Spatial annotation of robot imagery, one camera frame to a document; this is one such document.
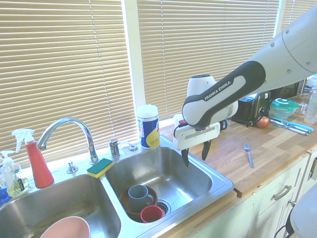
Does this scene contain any narrow beige window blind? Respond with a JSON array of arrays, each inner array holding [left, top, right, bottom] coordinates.
[[279, 0, 317, 33]]

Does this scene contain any metal sink drain strainer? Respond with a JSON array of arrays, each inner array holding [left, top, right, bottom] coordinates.
[[156, 199, 172, 214]]

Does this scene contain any chrome faucet knob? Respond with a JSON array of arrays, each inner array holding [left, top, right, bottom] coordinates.
[[66, 160, 79, 174]]

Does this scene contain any black cable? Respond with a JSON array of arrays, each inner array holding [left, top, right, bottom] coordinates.
[[273, 218, 294, 238]]

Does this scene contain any metal cabinet handle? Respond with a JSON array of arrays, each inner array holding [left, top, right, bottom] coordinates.
[[273, 184, 292, 201]]

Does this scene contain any red spray bottle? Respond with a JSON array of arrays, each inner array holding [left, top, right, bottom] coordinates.
[[11, 128, 54, 188]]

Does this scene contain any green lidded food container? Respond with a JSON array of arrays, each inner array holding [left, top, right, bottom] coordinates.
[[269, 98, 302, 119]]

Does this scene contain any yellow green sponge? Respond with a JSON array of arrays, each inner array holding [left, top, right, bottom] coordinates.
[[86, 158, 114, 179]]

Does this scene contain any wide beige window blind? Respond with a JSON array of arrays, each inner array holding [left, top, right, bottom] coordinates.
[[137, 0, 280, 119], [0, 0, 138, 169]]

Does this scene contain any white wipes canister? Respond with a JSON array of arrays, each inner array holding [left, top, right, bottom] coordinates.
[[137, 104, 161, 150]]

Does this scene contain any brown wooden bowl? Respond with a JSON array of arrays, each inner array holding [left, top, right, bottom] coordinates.
[[119, 185, 159, 216]]

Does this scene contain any silver metal fork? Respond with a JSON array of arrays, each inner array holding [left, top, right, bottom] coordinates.
[[244, 143, 255, 169]]

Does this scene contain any red plastic cup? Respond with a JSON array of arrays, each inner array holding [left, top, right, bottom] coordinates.
[[140, 205, 163, 223]]

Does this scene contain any black microwave oven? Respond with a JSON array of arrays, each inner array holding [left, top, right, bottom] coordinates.
[[271, 79, 307, 100]]

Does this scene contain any stainless steel double sink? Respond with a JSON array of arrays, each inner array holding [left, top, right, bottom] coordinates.
[[0, 135, 235, 238]]

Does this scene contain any teal handled knife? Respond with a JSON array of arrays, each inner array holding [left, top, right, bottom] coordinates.
[[268, 116, 314, 131]]

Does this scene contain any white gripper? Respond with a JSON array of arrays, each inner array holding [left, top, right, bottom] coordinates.
[[172, 122, 221, 168]]

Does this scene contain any chrome arched faucet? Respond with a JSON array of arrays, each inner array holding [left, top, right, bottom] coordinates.
[[36, 117, 100, 166]]

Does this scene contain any clear hand soap bottle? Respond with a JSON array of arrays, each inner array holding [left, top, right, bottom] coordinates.
[[0, 150, 30, 198]]

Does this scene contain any grey blue mug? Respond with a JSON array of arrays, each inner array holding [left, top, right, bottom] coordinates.
[[128, 184, 155, 208]]

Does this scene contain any black silver toaster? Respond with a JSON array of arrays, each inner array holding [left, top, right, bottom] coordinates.
[[231, 91, 272, 127]]

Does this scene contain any white kitchen cabinet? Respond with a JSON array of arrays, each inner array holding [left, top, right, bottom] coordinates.
[[170, 148, 317, 238]]

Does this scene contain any white side sprayer head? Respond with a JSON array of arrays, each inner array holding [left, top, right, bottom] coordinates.
[[120, 141, 139, 152]]

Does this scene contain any red apple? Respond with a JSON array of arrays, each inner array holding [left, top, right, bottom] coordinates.
[[256, 116, 270, 129]]

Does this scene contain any silver utensil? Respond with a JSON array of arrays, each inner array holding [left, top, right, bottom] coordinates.
[[270, 119, 310, 136]]

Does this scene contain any pink plastic bowl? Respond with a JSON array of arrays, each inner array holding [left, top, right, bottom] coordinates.
[[39, 216, 91, 238]]

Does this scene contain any clear plastic water bottle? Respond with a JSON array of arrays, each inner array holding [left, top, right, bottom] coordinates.
[[304, 89, 317, 124]]

